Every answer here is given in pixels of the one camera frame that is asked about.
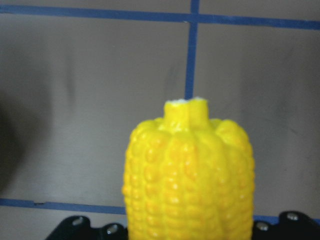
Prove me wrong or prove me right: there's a yellow corn cob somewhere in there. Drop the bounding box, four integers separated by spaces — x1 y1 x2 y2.
122 98 255 240

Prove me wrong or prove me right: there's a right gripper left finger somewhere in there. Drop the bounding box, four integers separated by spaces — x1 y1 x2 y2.
46 215 129 240

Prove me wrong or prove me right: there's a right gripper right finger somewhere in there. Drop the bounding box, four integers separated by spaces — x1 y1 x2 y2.
251 210 320 240

